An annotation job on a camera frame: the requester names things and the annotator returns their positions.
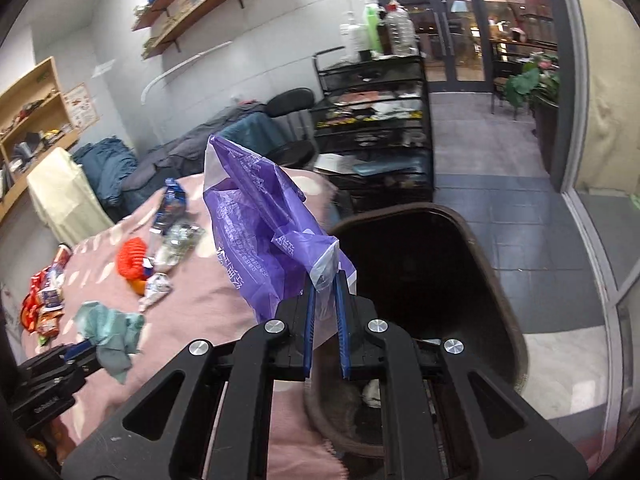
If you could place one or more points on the pink polka dot blanket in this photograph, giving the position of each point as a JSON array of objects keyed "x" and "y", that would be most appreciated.
[{"x": 203, "y": 305}]

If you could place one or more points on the white blue wrapper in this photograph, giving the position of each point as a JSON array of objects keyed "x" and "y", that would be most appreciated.
[{"x": 156, "y": 288}]

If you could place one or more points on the red chip can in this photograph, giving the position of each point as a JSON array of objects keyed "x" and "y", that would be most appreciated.
[{"x": 62, "y": 256}]

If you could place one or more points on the red snack wrapper pile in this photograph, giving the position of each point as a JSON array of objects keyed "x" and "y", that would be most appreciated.
[{"x": 42, "y": 307}]

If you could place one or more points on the green pump bottle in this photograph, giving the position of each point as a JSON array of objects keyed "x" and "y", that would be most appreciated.
[{"x": 371, "y": 19}]

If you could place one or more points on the white tissue wrapper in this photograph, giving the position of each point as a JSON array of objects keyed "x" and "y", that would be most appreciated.
[{"x": 175, "y": 244}]

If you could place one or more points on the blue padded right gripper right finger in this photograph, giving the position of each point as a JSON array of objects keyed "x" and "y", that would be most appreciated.
[{"x": 340, "y": 300}]

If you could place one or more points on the blue oreo wrapper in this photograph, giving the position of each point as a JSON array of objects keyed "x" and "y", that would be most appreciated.
[{"x": 172, "y": 207}]

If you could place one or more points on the purple plastic bag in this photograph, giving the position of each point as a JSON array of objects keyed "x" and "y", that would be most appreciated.
[{"x": 266, "y": 237}]

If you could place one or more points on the potted green plant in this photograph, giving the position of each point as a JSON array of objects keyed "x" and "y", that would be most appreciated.
[{"x": 537, "y": 84}]

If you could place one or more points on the black trash bin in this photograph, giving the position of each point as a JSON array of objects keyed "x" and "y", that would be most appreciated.
[{"x": 424, "y": 270}]

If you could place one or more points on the wooden cubby shelf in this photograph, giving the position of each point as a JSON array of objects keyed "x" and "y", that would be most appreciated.
[{"x": 34, "y": 120}]

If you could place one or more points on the white arc floor lamp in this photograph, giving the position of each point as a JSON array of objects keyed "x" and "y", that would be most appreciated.
[{"x": 179, "y": 68}]

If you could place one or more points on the black metal trolley rack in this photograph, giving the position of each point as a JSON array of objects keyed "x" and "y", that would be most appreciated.
[{"x": 373, "y": 130}]

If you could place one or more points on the orange peel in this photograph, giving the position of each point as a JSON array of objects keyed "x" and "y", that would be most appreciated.
[{"x": 137, "y": 285}]

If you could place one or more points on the clear plastic bottle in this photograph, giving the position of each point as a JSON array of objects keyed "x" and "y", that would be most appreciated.
[{"x": 401, "y": 30}]

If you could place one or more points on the white pump bottle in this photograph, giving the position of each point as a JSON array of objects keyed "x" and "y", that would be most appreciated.
[{"x": 354, "y": 38}]

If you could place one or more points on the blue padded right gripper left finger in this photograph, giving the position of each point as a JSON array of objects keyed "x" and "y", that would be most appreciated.
[{"x": 308, "y": 334}]

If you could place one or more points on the lower wooden wall shelf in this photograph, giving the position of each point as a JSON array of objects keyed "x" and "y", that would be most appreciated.
[{"x": 174, "y": 27}]

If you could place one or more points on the orange foam fruit net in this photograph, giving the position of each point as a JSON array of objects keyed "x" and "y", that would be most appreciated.
[{"x": 129, "y": 259}]

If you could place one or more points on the massage bed with blue sheets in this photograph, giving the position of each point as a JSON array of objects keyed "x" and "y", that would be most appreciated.
[{"x": 123, "y": 181}]

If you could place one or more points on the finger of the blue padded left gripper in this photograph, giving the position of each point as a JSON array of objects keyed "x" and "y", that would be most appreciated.
[{"x": 79, "y": 351}]

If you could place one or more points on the teal cloth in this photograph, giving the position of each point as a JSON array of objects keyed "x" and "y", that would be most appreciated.
[{"x": 114, "y": 334}]

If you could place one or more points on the cream cloth covered chair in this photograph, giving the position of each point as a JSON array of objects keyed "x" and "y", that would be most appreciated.
[{"x": 64, "y": 200}]

